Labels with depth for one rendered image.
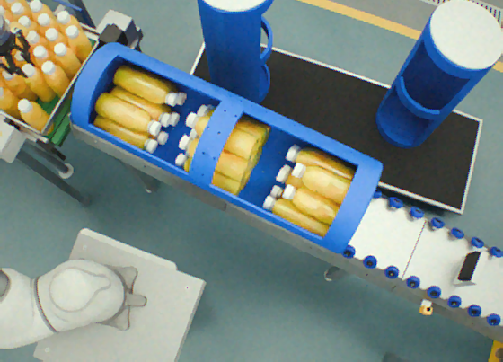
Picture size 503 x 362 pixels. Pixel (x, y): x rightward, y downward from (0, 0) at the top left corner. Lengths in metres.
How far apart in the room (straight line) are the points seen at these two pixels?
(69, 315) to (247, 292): 1.39
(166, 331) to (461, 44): 1.32
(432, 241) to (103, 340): 1.04
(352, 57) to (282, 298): 1.33
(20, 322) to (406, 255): 1.13
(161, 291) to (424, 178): 1.53
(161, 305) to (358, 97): 1.58
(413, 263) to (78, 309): 1.01
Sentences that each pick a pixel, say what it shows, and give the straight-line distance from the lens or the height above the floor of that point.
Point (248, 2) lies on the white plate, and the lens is 1.79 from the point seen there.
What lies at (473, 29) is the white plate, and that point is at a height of 1.04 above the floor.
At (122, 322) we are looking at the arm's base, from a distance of 1.48.
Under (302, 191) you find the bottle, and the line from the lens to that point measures 1.43.
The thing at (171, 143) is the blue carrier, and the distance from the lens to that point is 1.67.
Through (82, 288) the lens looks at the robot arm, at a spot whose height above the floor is 1.34.
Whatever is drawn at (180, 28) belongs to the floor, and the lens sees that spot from 2.97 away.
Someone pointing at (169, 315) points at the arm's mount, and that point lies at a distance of 1.47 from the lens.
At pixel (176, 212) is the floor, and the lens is 2.60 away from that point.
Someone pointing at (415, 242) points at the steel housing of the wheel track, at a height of 0.93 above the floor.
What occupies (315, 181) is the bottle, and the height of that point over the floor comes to 1.19.
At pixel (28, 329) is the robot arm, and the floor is 1.30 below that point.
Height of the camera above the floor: 2.53
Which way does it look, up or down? 75 degrees down
